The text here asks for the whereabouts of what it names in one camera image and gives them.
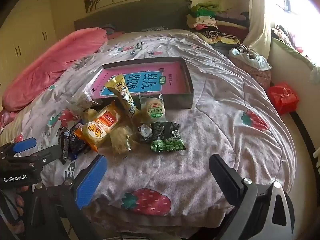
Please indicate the grey shallow cardboard box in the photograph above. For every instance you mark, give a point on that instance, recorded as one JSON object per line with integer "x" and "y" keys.
{"x": 175, "y": 102}

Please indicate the small dark candy wrapper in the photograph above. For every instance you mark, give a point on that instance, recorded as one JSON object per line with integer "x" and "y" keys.
{"x": 64, "y": 141}

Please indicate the person's left hand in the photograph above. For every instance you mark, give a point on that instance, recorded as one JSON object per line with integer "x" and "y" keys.
{"x": 19, "y": 201}

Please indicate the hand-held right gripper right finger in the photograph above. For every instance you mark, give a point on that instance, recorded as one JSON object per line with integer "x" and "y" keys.
{"x": 225, "y": 177}

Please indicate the red plastic bag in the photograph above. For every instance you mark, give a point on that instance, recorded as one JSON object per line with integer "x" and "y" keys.
{"x": 283, "y": 98}

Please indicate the clear packet with red snack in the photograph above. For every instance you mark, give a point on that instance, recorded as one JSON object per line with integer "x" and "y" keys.
{"x": 82, "y": 101}

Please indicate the pink quilt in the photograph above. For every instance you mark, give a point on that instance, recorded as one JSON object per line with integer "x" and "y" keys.
{"x": 55, "y": 62}

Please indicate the orange rice cracker packet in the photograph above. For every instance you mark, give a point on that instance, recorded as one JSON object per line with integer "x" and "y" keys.
{"x": 100, "y": 128}

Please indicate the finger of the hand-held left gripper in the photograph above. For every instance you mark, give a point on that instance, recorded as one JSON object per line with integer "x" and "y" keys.
{"x": 48, "y": 155}
{"x": 25, "y": 143}

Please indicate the clear pale cracker packet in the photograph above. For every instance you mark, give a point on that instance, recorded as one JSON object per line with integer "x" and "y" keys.
{"x": 121, "y": 141}

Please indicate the round biscuit packet green label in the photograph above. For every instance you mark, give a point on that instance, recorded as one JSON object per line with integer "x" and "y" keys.
{"x": 153, "y": 106}

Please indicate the clothes heap on windowsill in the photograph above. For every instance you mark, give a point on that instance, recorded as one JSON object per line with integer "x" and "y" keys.
{"x": 287, "y": 38}

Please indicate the pile of folded clothes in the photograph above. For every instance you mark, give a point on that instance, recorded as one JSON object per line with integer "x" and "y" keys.
{"x": 215, "y": 22}

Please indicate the cream wardrobe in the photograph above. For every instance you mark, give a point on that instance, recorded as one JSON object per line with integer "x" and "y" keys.
{"x": 27, "y": 30}

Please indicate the green peas packet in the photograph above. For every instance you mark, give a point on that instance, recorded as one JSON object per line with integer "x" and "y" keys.
{"x": 167, "y": 140}

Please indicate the grey bed headboard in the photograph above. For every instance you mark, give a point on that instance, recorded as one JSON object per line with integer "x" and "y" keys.
{"x": 140, "y": 17}

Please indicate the pink book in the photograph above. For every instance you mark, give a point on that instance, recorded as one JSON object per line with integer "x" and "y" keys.
{"x": 175, "y": 76}

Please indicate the yellow cone snack packet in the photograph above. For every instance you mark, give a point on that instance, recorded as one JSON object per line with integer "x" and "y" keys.
{"x": 122, "y": 92}

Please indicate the strawberry printed blanket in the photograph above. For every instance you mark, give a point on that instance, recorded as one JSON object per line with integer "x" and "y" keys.
{"x": 215, "y": 135}

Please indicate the dark chocolate cake packet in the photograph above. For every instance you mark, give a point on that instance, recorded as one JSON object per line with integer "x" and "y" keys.
{"x": 144, "y": 133}

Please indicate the blue snack bar packet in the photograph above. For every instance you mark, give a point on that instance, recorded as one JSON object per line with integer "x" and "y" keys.
{"x": 76, "y": 141}

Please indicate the cream curtain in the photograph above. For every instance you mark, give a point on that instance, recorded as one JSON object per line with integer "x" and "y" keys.
{"x": 261, "y": 20}

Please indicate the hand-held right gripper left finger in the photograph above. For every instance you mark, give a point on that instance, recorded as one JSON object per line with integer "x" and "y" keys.
{"x": 91, "y": 182}

